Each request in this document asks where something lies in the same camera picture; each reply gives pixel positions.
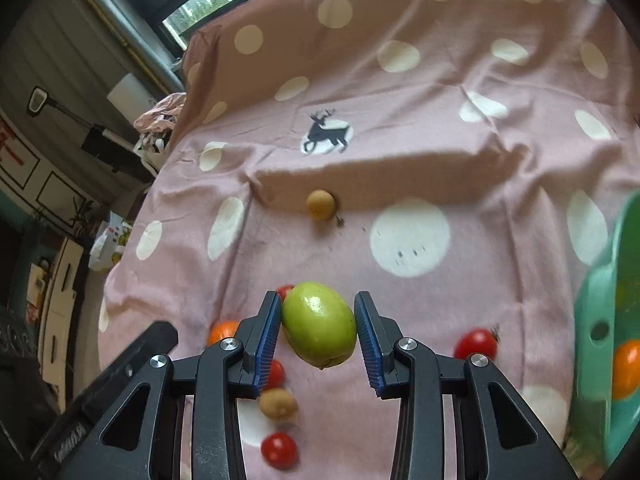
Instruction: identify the white plastic bag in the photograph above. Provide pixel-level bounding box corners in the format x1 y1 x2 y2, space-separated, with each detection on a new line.
89 212 133 273

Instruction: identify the green jujube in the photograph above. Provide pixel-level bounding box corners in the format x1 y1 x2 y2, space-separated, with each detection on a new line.
281 281 358 370

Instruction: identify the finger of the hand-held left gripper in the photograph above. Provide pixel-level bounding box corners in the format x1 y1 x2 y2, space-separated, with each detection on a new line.
30 322 179 466

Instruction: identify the orange cherry tomato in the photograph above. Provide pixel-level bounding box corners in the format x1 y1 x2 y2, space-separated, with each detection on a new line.
611 339 640 401
207 321 242 347

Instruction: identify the pink floral cloth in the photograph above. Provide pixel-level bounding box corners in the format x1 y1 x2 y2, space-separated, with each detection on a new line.
132 92 187 171

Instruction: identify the white wall poster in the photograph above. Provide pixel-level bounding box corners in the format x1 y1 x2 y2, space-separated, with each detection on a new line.
0 115 41 191

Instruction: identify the green plastic bowl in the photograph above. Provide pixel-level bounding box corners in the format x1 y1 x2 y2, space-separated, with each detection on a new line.
570 195 640 471

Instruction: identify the brown longan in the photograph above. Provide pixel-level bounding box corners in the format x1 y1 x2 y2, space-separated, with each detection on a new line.
306 189 340 222
258 387 299 422

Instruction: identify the white paper roll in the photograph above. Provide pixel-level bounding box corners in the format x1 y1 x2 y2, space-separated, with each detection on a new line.
106 72 153 121

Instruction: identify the white cabinet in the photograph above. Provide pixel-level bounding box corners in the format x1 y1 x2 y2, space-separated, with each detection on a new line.
37 237 86 386

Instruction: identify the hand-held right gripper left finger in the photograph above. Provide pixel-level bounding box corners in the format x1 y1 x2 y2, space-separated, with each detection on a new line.
60 290 284 480

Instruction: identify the pink polka dot blanket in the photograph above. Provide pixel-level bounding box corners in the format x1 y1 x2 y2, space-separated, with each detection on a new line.
97 0 640 480

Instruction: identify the black long-handled tool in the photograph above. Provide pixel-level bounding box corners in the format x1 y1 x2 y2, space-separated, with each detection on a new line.
26 86 146 173

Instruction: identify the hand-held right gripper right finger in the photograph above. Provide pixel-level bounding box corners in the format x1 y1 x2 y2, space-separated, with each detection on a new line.
353 290 576 480

